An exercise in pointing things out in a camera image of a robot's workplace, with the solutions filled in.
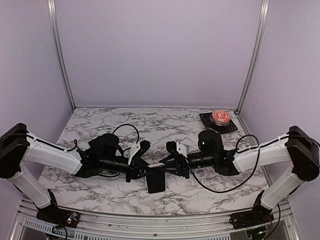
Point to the red patterned bowl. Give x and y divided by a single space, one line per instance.
221 117

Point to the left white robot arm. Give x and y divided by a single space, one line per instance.
18 146

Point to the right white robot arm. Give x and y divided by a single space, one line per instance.
295 147

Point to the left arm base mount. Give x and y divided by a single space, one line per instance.
56 215

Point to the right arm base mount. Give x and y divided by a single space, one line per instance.
256 216

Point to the black patterned tray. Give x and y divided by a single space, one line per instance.
210 124

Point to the grey phone case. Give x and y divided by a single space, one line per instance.
155 168

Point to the right aluminium frame post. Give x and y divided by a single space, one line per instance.
261 28

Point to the black smartphone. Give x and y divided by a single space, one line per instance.
156 181

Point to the front aluminium rail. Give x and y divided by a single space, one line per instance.
105 226

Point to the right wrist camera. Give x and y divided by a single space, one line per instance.
176 148

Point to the left aluminium frame post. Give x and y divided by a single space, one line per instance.
59 52

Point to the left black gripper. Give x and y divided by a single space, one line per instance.
137 163

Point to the clear magsafe phone case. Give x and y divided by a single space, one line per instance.
201 173

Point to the blue phone case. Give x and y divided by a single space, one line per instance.
188 148

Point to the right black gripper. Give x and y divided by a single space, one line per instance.
181 167

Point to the aluminium frame post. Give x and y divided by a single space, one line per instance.
59 52
261 28

